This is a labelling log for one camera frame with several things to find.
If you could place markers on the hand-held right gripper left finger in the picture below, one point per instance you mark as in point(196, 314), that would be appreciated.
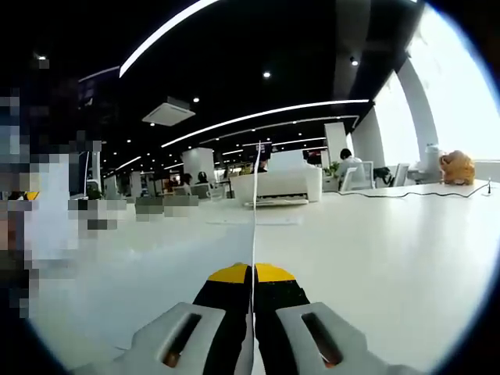
point(222, 304)

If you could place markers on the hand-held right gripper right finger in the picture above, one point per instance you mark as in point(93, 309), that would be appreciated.
point(281, 304)

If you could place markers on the white printer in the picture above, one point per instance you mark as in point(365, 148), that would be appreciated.
point(285, 181)

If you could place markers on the green potted plant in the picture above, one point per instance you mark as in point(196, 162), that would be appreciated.
point(331, 171)

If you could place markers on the ceiling air conditioner unit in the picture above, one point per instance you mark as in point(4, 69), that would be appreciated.
point(168, 112)

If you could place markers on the white office chair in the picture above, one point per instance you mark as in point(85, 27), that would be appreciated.
point(401, 175)

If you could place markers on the white bottle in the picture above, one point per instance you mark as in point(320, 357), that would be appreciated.
point(431, 158)

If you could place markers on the orange plush toy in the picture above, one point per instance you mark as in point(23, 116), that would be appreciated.
point(458, 168)

